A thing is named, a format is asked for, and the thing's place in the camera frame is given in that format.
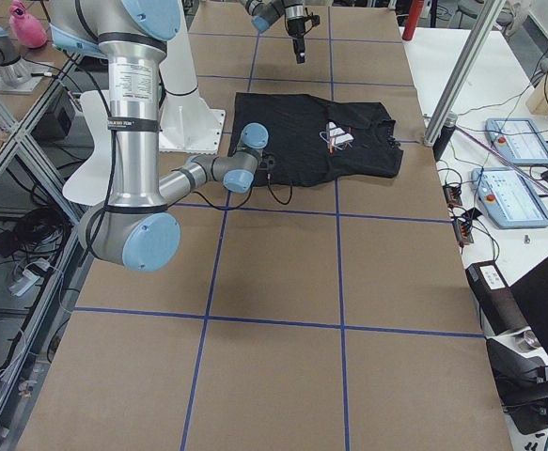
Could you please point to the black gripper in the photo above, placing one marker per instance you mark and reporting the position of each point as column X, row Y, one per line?
column 260, row 163
column 296, row 28

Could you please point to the black graphic t-shirt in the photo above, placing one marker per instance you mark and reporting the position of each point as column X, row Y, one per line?
column 314, row 141

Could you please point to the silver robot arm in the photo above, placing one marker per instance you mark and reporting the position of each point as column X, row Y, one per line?
column 145, row 239
column 264, row 14

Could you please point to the third robot base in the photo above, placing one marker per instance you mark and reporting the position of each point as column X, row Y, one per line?
column 15, row 74

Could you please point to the red bottle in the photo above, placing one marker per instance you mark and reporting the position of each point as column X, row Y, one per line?
column 412, row 19

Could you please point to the black water bottle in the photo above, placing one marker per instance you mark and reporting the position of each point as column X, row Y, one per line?
column 445, row 135

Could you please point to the upper teach pendant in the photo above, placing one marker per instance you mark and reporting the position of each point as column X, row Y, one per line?
column 518, row 140

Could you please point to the teach pendant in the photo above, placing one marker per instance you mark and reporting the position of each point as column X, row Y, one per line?
column 508, row 199
column 518, row 140

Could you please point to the lower teach pendant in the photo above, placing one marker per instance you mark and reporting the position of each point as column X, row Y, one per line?
column 508, row 199

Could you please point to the pink plush toy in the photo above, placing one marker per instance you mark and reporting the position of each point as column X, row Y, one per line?
column 27, row 28

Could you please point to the black label printer box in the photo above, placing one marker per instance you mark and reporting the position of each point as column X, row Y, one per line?
column 498, row 312

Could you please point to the aluminium frame post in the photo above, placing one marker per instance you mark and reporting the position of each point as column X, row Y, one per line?
column 469, row 54

